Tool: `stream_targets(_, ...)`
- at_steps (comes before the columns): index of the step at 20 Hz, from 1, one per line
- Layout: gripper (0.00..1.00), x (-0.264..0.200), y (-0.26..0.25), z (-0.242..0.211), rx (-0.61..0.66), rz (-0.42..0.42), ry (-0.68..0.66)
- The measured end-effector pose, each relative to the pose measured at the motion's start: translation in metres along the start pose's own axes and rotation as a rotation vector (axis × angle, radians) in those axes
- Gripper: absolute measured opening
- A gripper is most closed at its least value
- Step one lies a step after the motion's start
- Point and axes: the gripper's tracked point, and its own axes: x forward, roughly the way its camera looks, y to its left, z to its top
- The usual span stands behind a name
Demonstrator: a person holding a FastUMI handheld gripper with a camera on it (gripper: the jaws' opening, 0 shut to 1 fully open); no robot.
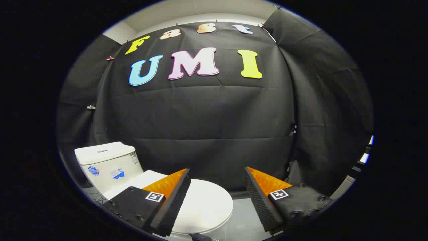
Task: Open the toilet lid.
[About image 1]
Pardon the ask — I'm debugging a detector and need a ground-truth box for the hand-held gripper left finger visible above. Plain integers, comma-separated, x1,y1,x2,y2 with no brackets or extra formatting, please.
101,168,192,237

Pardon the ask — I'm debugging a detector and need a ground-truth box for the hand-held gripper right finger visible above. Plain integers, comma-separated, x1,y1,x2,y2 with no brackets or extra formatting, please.
244,166,334,234

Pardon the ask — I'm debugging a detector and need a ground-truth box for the white toilet lid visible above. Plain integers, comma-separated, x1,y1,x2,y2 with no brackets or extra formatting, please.
104,170,233,235

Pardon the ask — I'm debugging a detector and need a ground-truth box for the white toilet body with tank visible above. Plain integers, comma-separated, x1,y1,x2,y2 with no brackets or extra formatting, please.
74,142,232,241

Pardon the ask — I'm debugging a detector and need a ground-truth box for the black backdrop cloth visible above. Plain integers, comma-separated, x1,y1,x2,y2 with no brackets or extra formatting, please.
57,8,374,201

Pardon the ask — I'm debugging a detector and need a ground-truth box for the white panel with black stripes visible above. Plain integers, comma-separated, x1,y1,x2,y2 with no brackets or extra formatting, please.
349,135,374,183

